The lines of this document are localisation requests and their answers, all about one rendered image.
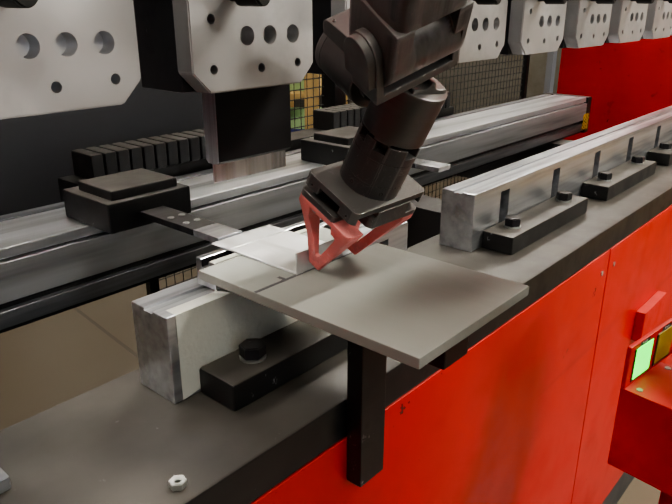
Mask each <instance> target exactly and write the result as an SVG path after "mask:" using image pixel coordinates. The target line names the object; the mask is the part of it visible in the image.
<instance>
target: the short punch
mask: <svg viewBox="0 0 672 504"><path fill-rule="evenodd" d="M202 106H203V120H204V134H205V148H206V160H207V161H208V163H211V164H212V168H213V183H214V184H215V183H219V182H223V181H227V180H231V179H235V178H239V177H243V176H247V175H251V174H256V173H260V172H264V171H268V170H272V169H276V168H280V167H284V166H286V152H285V150H288V149H290V148H291V119H290V84H286V85H277V86H269V87H261V88H253V89H245V90H237V91H229V92H221V93H213V94H210V93H203V92H202Z"/></svg>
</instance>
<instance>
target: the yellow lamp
mask: <svg viewBox="0 0 672 504"><path fill-rule="evenodd" d="M671 341H672V326H671V327H669V328H668V329H666V330H665V331H663V332H662V333H660V334H659V339H658V344H657V349H656V354H655V359H654V364H655V363H656V362H658V361H659V360H660V359H662V358H663V357H664V356H666V355H667V354H669V351H670V346H671Z"/></svg>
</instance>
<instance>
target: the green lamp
mask: <svg viewBox="0 0 672 504"><path fill-rule="evenodd" d="M653 342H654V338H653V339H652V340H650V341H649V342H647V343H646V344H644V345H643V346H641V347H640V348H639V349H637V354H636V360H635V365H634V371H633V376H632V380H633V379H635V378H636V377H637V376H639V375H640V374H641V373H643V372H644V371H645V370H647V369H648V368H649V363H650V358H651V353H652V347H653Z"/></svg>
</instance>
